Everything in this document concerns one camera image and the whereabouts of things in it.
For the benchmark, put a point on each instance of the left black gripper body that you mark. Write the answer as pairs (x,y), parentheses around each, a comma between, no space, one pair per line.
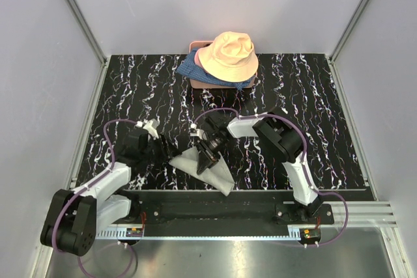
(155,152)

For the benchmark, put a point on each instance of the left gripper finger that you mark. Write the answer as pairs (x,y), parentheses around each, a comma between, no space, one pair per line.
(172,152)
(166,143)

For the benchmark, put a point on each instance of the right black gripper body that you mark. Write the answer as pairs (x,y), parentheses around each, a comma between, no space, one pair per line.
(214,143)

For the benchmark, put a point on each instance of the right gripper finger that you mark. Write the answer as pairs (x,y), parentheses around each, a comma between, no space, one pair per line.
(204,161)
(214,157)

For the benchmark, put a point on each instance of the grey cloth napkin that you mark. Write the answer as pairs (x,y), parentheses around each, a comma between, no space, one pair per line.
(218,176)

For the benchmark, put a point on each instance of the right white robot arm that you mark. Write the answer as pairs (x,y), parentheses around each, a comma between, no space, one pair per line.
(278,136)

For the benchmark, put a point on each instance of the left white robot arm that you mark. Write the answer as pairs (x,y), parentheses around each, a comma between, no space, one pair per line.
(76,216)

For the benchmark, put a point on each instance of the blue patterned cloth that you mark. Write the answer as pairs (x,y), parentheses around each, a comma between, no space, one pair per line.
(199,79)

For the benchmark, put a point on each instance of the peach bucket hat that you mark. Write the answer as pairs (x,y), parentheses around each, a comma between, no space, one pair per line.
(230,57)

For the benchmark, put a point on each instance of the pink plastic tray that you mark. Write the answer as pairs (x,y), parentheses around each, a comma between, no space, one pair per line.
(201,85)

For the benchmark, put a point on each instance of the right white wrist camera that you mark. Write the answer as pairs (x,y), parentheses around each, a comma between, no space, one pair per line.
(196,132)

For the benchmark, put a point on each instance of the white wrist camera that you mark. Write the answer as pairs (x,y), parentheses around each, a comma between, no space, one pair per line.
(196,132)
(150,126)

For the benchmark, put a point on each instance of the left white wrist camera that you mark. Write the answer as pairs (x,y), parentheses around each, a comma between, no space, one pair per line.
(150,126)

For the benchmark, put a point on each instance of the white slotted cable duct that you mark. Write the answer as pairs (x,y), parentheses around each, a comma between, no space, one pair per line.
(120,233)

